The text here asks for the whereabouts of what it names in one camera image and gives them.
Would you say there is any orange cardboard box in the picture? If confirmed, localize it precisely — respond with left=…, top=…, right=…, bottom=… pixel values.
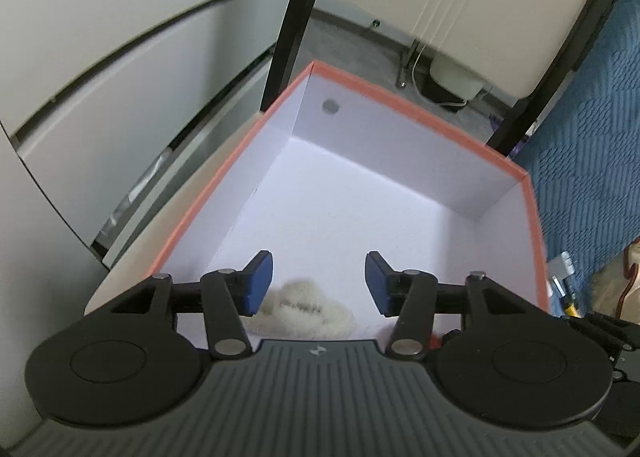
left=152, top=59, right=553, bottom=353

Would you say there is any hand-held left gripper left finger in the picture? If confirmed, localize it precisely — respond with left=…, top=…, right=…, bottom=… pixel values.
left=107, top=250, right=275, bottom=359

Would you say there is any yellow handle screwdriver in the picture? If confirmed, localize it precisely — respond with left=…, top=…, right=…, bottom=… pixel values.
left=550, top=276, right=582, bottom=319

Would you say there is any metal floor fitting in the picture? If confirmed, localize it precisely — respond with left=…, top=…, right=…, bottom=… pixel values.
left=395, top=39, right=421, bottom=88

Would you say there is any white cabinet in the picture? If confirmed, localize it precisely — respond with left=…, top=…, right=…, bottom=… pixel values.
left=0, top=0, right=301, bottom=438

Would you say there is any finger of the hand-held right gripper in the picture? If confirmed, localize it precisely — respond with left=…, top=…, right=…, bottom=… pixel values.
left=556, top=314, right=640, bottom=355

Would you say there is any blue quilted chair cover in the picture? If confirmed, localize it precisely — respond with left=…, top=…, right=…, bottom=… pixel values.
left=515, top=0, right=640, bottom=318

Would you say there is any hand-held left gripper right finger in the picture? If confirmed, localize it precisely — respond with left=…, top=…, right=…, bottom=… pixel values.
left=365, top=251, right=556, bottom=359

